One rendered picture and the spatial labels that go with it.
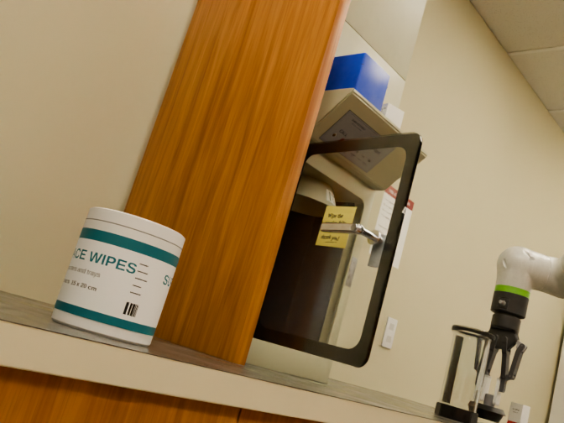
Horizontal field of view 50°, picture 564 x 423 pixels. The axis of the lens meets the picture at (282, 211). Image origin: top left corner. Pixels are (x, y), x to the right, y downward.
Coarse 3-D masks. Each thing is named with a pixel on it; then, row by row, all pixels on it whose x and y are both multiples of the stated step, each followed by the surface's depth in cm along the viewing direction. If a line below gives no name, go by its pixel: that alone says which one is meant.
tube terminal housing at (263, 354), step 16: (352, 32) 138; (352, 48) 138; (368, 48) 143; (384, 64) 148; (400, 80) 153; (400, 96) 154; (256, 352) 121; (272, 352) 125; (288, 352) 128; (304, 352) 132; (272, 368) 125; (288, 368) 129; (304, 368) 132; (320, 368) 137
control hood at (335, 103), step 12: (324, 96) 125; (336, 96) 123; (348, 96) 121; (360, 96) 122; (324, 108) 124; (336, 108) 122; (348, 108) 123; (360, 108) 125; (372, 108) 126; (324, 120) 124; (336, 120) 125; (372, 120) 128; (384, 120) 130; (312, 132) 125; (324, 132) 126; (384, 132) 132; (396, 132) 133; (420, 156) 142
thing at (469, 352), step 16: (464, 336) 152; (480, 336) 151; (464, 352) 151; (480, 352) 151; (448, 368) 153; (464, 368) 150; (480, 368) 150; (448, 384) 151; (464, 384) 149; (480, 384) 150; (448, 400) 149; (464, 400) 148
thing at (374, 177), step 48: (336, 144) 117; (384, 144) 107; (336, 192) 112; (384, 192) 103; (288, 240) 117; (384, 240) 99; (288, 288) 112; (336, 288) 103; (384, 288) 96; (288, 336) 108; (336, 336) 100
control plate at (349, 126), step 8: (352, 112) 125; (344, 120) 125; (352, 120) 126; (360, 120) 127; (336, 128) 126; (344, 128) 127; (352, 128) 128; (360, 128) 129; (368, 128) 129; (328, 136) 127; (336, 136) 128; (344, 136) 129; (352, 136) 129; (360, 136) 130; (368, 136) 131
